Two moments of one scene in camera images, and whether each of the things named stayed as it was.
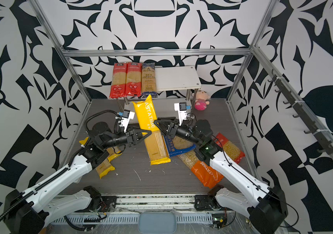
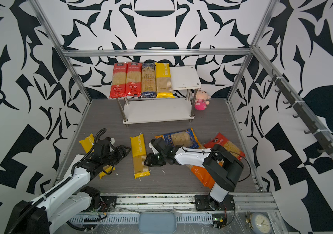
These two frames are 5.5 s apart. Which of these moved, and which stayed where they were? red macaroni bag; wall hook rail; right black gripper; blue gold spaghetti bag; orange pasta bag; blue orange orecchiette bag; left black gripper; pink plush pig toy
Moved: left black gripper; right black gripper
Stayed: blue gold spaghetti bag; wall hook rail; pink plush pig toy; blue orange orecchiette bag; orange pasta bag; red macaroni bag
